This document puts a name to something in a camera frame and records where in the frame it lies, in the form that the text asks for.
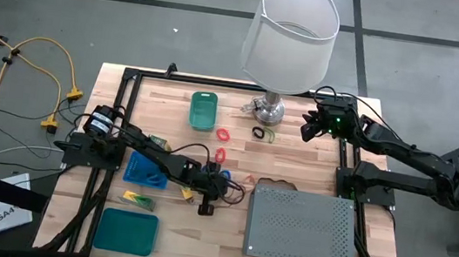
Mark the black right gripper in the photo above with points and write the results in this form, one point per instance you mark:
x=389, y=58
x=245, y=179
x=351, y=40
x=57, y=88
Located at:
x=320, y=113

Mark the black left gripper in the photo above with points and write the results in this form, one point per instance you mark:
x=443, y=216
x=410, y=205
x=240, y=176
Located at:
x=209, y=185

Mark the green rubber band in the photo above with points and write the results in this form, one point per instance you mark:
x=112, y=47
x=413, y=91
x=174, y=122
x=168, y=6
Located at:
x=272, y=137

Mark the dark blue rubber band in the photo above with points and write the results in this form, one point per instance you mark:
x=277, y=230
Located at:
x=243, y=190

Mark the blue coil wristband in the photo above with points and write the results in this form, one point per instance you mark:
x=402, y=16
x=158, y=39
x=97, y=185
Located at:
x=227, y=173

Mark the orange rubber band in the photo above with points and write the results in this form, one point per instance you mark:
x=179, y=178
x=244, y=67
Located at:
x=251, y=177

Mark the dark teal tray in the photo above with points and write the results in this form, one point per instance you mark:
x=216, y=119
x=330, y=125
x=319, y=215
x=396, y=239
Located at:
x=153, y=179

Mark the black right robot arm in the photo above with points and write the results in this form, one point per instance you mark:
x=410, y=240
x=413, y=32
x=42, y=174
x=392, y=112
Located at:
x=406, y=152

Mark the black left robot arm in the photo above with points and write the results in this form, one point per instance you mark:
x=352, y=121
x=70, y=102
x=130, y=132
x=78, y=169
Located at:
x=144, y=146

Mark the green yellow crayon box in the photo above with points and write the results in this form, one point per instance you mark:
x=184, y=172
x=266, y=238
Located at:
x=159, y=142
x=187, y=193
x=137, y=199

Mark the black coil wristband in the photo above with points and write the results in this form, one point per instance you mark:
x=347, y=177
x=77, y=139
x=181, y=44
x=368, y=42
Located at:
x=254, y=132

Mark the blue plastic basket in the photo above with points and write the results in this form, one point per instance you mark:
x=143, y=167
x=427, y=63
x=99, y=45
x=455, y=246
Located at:
x=134, y=169

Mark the dark green plastic tray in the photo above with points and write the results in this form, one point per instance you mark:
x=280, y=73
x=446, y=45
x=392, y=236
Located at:
x=124, y=232

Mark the silver table lamp white shade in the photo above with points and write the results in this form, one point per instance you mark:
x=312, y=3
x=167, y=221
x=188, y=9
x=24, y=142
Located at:
x=288, y=43

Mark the grey perforated metal riser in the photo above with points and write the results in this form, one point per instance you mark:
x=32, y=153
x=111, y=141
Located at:
x=300, y=229

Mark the mint green plastic bin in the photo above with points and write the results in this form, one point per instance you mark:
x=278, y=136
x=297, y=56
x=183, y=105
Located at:
x=203, y=112

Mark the white cardboard box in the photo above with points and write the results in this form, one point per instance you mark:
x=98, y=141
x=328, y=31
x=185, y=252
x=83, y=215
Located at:
x=12, y=216

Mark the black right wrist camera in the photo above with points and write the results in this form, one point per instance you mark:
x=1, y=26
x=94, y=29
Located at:
x=338, y=117

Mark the black metal table frame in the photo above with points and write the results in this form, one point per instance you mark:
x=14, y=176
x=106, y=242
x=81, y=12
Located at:
x=239, y=85

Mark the black frame bracket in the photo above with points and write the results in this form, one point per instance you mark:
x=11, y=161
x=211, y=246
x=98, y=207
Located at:
x=171, y=69

